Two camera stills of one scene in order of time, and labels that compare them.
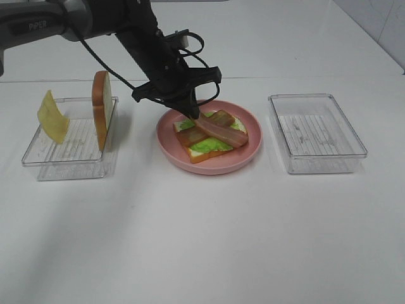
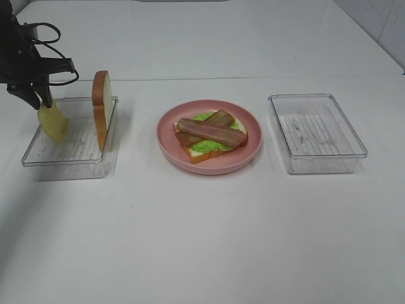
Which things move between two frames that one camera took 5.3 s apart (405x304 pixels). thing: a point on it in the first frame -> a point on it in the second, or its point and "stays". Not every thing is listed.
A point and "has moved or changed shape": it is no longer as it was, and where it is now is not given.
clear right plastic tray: x=314 y=135 stays
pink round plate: x=173 y=150 stays
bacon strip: x=224 y=135 has moved or changed shape
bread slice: x=195 y=158 stays
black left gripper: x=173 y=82 -> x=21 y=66
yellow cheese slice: x=50 y=116 stays
